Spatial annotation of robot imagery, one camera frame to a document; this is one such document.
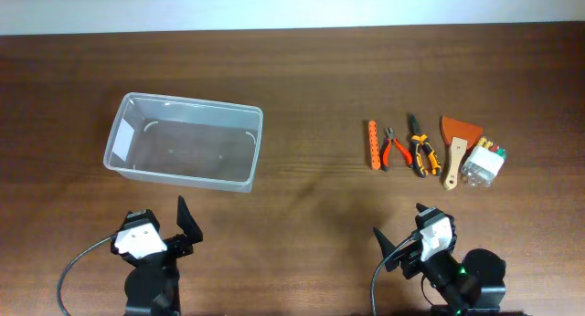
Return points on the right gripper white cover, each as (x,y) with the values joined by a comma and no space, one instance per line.
(407,258)

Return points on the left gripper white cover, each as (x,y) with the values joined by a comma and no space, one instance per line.
(171,247)

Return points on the red handled cutting pliers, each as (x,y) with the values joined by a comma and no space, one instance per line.
(390,142)

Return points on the clear plastic container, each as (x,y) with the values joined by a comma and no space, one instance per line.
(181,141)

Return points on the orange black long-nose pliers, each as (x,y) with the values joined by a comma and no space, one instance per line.
(419,145)

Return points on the orange perforated bar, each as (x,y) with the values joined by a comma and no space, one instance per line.
(372,130)

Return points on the clear case coloured bits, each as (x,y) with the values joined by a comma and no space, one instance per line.
(484,163)

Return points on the orange scraper wooden handle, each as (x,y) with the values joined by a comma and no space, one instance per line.
(459,137)

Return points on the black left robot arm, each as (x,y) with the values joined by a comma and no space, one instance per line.
(152,287)

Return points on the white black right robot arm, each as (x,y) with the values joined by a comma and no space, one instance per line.
(474,286)

